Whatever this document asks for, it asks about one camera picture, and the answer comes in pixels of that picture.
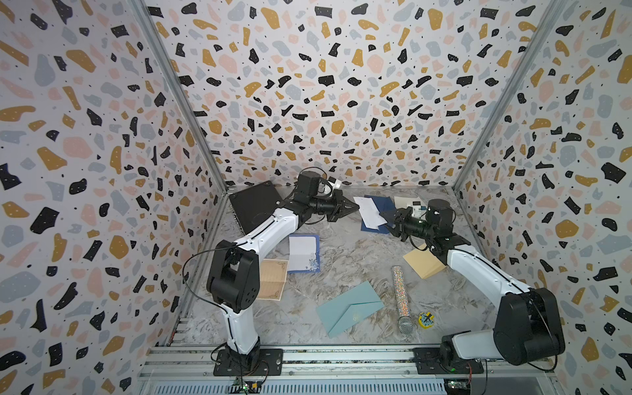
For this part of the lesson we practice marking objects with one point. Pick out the dark blue envelope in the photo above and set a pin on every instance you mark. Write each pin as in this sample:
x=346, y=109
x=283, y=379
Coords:
x=383, y=204

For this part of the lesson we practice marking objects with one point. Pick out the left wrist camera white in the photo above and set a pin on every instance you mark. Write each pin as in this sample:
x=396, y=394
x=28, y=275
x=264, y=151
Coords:
x=331, y=184

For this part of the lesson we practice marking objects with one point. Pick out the white blue-bordered letter paper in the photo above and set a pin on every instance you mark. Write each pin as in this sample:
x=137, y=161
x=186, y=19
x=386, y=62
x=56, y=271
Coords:
x=304, y=254

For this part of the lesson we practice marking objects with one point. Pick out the light blue envelope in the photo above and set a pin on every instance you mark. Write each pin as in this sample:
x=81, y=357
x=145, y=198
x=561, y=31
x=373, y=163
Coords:
x=348, y=309

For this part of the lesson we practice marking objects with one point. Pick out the aluminium rail frame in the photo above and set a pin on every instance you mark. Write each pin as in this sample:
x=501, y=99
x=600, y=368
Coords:
x=374, y=369

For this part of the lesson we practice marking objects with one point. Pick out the small circuit board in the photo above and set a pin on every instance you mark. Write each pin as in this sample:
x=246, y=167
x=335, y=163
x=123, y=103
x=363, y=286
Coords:
x=246, y=387

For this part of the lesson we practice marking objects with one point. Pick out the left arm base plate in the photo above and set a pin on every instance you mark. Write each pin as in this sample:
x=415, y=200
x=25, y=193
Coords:
x=260, y=362

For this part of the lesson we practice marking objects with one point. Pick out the glitter tube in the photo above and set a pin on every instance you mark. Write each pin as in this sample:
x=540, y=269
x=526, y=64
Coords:
x=405, y=323

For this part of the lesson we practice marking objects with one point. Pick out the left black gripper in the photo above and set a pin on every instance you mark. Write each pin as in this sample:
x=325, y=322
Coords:
x=339, y=204

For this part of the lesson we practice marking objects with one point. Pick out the beige letter paper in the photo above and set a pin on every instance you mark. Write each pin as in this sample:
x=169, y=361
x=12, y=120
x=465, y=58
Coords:
x=273, y=274

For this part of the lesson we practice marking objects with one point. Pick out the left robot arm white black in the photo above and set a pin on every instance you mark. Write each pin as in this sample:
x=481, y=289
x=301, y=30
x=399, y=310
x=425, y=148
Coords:
x=234, y=277

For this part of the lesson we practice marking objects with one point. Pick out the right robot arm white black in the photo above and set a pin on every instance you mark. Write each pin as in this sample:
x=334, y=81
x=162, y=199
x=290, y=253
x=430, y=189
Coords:
x=528, y=323

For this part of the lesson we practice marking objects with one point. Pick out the cream white envelope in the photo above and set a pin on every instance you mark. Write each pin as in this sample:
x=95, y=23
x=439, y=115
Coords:
x=404, y=202

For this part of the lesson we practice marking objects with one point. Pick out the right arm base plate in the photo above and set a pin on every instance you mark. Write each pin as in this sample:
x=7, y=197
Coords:
x=434, y=360

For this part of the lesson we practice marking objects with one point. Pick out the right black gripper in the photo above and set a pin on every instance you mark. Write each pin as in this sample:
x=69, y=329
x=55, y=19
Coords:
x=400, y=221

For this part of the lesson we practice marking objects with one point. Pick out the black box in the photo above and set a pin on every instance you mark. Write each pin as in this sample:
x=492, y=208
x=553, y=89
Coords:
x=253, y=206

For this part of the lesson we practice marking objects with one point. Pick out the yellow envelope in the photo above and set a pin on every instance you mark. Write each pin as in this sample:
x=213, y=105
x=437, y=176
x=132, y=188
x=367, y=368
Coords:
x=424, y=263

